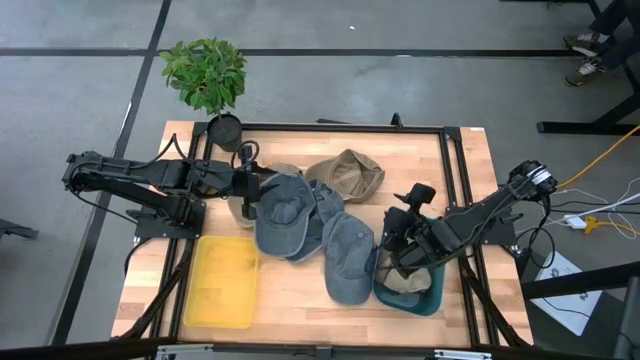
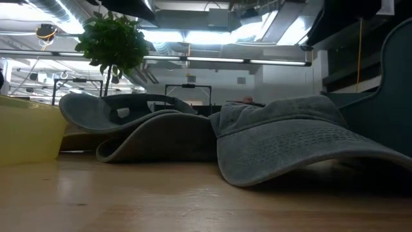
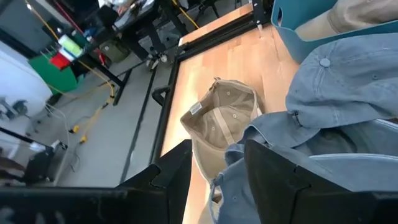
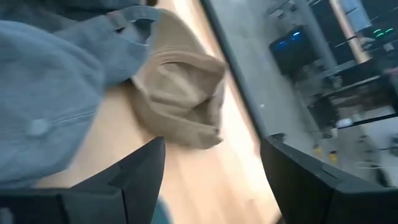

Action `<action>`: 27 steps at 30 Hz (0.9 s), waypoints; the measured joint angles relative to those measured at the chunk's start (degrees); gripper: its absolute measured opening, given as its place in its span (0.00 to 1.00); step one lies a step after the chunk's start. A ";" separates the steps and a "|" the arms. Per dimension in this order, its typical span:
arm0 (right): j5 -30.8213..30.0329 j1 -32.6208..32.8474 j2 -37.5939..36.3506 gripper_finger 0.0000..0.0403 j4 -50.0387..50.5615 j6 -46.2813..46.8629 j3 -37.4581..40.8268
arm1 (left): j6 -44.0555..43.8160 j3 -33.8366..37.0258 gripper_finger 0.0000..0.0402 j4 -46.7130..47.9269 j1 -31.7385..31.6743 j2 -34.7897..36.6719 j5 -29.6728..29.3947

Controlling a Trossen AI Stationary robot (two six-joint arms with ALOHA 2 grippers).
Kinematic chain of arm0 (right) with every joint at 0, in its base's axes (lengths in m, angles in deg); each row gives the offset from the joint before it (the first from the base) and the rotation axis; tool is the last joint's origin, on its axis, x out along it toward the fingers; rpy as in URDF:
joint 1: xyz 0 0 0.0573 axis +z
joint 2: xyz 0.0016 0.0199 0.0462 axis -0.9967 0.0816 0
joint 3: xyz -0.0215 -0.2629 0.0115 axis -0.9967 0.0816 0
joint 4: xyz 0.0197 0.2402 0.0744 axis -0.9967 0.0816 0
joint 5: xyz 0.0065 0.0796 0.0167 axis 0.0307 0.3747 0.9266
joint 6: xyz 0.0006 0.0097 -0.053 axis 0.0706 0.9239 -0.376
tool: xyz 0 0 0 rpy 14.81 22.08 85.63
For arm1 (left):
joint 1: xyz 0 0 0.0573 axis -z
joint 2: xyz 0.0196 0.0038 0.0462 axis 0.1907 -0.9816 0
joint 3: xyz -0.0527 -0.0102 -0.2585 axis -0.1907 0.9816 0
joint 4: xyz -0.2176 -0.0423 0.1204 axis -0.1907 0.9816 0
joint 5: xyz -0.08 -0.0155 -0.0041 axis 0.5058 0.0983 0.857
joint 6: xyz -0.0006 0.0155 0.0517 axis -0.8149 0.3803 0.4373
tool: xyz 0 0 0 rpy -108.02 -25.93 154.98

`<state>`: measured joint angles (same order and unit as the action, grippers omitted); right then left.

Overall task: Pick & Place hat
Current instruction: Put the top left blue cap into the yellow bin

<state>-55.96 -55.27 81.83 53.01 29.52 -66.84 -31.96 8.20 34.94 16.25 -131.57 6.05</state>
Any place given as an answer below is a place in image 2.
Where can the blue-grey baseball cap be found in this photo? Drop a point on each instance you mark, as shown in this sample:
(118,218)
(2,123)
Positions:
(167,138)
(87,112)
(283,145)

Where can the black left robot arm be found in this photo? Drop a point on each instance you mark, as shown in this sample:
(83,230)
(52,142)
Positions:
(128,8)

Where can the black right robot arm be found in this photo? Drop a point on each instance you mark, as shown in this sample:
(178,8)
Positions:
(341,19)

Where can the person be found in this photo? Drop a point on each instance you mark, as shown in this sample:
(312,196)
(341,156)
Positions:
(248,99)

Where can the long LED light bar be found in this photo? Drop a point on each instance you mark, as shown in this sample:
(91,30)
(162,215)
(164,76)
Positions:
(212,60)

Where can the grey ceiling box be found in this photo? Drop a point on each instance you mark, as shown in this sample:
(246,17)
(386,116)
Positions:
(219,17)

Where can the green plant in black pot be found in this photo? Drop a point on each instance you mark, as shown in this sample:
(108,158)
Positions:
(112,42)

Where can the yellow plastic bin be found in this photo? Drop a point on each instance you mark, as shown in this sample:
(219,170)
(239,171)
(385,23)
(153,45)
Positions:
(29,135)

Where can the teal plastic bin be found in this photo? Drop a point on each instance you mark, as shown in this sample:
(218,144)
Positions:
(386,112)

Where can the black yellow ceiling reel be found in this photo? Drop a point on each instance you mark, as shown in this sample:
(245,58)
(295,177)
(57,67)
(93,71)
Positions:
(46,31)

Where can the black background rig frame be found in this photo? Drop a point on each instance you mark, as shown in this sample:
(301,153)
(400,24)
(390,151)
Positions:
(188,85)

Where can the grey square wall box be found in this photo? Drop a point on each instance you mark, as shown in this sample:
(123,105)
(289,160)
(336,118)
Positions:
(241,80)
(191,79)

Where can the silver ventilation duct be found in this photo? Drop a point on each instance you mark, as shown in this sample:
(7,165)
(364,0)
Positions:
(61,13)

